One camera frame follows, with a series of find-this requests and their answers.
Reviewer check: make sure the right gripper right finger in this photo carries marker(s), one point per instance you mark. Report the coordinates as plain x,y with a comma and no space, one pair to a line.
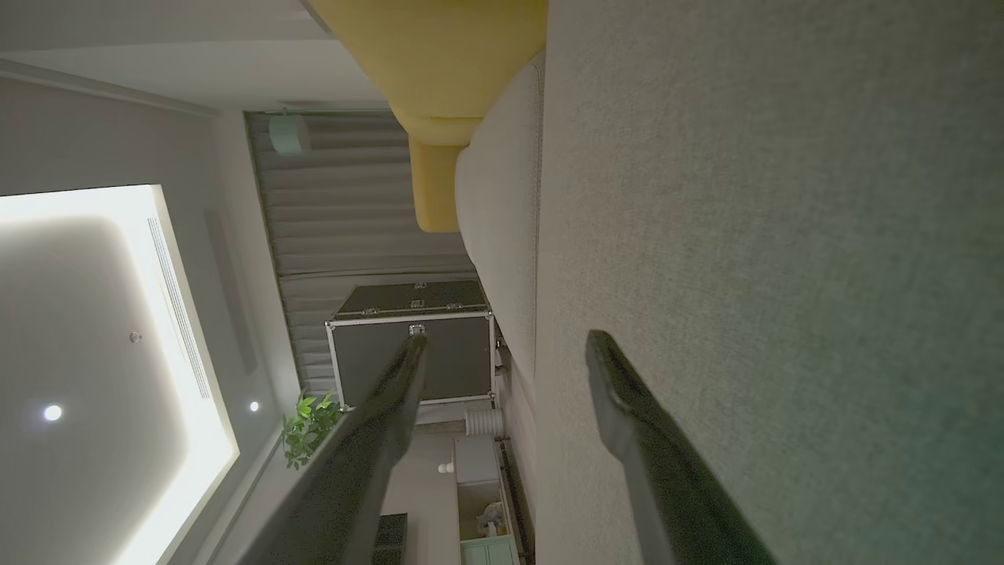
667,471

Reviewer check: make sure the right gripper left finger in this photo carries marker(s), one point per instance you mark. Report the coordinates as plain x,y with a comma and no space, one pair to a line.
353,471

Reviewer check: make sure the green potted plant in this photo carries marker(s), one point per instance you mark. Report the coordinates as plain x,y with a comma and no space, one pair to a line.
306,431

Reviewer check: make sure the black speaker box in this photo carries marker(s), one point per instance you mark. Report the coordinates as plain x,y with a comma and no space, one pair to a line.
391,541

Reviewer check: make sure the white open shelf cabinet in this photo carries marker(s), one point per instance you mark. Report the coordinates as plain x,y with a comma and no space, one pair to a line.
478,471

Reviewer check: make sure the white ribbed cylinder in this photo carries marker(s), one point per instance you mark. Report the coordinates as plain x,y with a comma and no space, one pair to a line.
484,422

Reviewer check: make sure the black aluminium-edged flight case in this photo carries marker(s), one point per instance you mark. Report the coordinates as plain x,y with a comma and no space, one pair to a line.
463,361

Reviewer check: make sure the long ceiling air vent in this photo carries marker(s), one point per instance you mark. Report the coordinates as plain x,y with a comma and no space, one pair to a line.
179,306

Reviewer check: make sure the grey pleated curtain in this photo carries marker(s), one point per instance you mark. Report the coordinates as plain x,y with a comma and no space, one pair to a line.
345,212

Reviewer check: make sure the grey fabric sofa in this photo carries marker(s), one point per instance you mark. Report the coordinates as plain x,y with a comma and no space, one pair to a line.
784,235

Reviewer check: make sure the pale green cylinder lamp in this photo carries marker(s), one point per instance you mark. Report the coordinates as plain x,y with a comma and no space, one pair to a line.
289,133

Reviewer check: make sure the yellow sofa cushion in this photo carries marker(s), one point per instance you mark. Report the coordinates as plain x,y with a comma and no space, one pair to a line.
439,55

